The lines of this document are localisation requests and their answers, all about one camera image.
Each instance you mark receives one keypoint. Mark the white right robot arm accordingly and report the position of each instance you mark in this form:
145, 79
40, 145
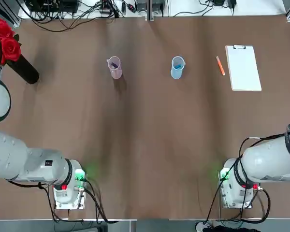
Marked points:
263, 159

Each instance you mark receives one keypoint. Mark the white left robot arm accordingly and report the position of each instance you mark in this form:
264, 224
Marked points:
19, 159

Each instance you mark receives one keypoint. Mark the translucent pink cup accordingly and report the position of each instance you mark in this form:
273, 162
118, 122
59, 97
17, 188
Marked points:
117, 73

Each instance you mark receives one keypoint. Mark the translucent blue cup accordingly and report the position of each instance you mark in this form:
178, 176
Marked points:
176, 73

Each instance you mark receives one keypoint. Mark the purple pen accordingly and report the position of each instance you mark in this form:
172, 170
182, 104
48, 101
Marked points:
113, 65

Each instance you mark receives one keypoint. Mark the white clipboard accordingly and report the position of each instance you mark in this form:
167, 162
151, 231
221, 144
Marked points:
244, 70

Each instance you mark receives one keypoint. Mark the black finned electronics box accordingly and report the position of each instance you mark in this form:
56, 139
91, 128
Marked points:
158, 4

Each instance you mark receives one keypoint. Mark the white side table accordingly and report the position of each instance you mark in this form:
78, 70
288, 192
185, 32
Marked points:
183, 7

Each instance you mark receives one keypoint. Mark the black vase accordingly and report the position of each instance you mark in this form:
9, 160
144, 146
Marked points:
26, 71

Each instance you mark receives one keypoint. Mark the black power adapter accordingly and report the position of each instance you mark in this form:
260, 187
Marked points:
218, 2
232, 3

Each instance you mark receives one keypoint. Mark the black flat electronics box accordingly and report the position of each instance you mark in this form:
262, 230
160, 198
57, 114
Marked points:
53, 4

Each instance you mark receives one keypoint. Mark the red rose bouquet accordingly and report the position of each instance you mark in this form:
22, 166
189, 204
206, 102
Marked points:
7, 46

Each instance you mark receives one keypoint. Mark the aluminium frame post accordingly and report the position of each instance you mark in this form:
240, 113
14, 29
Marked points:
149, 9

